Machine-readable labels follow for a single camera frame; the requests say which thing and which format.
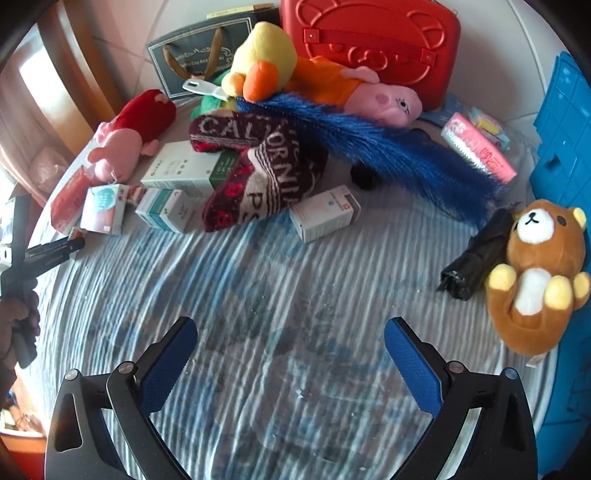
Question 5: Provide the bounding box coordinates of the pink pig plush red dress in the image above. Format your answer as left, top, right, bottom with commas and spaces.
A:
87, 89, 177, 183

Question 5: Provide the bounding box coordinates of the green plush toy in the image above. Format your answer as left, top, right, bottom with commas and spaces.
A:
190, 69, 241, 121

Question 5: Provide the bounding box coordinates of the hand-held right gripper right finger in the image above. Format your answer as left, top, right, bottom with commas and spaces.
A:
385, 317, 539, 480

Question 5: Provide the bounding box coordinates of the red hard-shell suitcase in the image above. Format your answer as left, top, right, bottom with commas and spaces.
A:
279, 0, 462, 112

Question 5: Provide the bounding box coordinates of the brown wooden furniture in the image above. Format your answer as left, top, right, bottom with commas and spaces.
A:
0, 0, 116, 153

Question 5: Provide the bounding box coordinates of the pastel small tissue pack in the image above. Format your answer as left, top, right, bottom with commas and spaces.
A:
468, 107, 511, 151

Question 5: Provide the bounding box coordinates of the white plastic handle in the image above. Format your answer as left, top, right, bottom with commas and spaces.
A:
181, 78, 232, 101

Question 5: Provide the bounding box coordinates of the teal and red small box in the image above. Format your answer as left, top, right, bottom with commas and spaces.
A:
80, 184, 127, 236

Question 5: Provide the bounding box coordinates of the blue plastic crate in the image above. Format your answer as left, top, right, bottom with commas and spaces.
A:
529, 51, 591, 480

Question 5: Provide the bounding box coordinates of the red floral tissue pack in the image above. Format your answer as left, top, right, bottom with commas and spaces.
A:
50, 166, 93, 232

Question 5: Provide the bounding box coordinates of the blue faux fur collar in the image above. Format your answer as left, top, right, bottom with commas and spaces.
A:
235, 92, 511, 229

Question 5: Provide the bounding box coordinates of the yellow duck plush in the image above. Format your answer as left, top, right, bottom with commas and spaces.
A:
222, 22, 298, 102

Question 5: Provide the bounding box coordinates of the white box green end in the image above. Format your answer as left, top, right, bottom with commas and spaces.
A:
140, 140, 241, 199

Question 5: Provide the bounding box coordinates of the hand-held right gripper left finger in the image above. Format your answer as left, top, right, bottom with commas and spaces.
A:
45, 316, 199, 480

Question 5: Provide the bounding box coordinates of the small white medicine box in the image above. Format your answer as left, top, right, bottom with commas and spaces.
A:
289, 185, 362, 243

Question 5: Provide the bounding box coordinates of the pink tissue pack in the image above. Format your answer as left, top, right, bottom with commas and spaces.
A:
441, 112, 518, 185

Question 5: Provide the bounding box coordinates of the translucent plastic bag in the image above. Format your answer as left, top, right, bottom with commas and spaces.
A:
30, 147, 70, 195

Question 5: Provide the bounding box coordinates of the pink pig plush orange dress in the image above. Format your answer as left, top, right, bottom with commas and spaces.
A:
286, 56, 423, 127

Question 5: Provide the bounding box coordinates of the white teal medicine box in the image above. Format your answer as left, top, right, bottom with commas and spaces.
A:
135, 187, 204, 233

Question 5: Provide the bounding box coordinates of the black gift bag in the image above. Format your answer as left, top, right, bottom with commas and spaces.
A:
147, 17, 259, 100

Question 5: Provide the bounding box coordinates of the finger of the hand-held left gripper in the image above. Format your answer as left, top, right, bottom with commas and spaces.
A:
25, 237, 86, 278

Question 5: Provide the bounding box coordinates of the maroon lettered knit scarf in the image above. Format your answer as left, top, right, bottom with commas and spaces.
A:
188, 113, 329, 233

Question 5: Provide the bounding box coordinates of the gold flat box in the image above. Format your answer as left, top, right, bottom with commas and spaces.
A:
206, 4, 275, 20

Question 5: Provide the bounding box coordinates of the brown bear plush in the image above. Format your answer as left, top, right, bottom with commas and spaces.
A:
485, 198, 591, 356

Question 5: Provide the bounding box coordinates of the black folded umbrella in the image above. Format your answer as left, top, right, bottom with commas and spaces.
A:
438, 208, 515, 301

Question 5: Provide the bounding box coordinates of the light blue card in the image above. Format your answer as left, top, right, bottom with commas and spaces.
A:
422, 92, 462, 127

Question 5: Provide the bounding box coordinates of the person's left hand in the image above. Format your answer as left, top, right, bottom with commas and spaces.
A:
0, 288, 42, 402

